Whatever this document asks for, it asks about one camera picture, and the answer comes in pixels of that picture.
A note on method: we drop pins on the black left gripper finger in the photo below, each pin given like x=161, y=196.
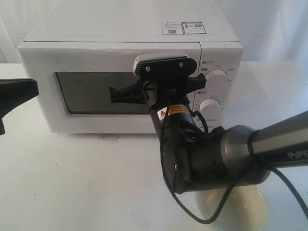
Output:
x=13, y=93

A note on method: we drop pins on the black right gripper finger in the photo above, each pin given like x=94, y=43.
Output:
x=195, y=83
x=131, y=94

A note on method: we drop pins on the upper white control knob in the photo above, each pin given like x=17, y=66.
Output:
x=216, y=78

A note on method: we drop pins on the cream white bowl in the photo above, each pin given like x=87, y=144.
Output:
x=245, y=209

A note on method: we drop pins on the lower white control knob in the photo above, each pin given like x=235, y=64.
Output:
x=210, y=107

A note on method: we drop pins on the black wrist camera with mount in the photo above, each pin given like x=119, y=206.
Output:
x=150, y=67

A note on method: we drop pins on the white control knob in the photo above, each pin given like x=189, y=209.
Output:
x=216, y=78
x=210, y=107

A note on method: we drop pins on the right blue-bordered label sticker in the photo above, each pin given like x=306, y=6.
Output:
x=193, y=28

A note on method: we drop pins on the white microwave oven body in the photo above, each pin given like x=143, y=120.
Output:
x=139, y=21

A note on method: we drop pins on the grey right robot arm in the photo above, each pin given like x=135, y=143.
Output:
x=194, y=159

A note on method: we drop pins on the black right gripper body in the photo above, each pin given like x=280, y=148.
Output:
x=167, y=103

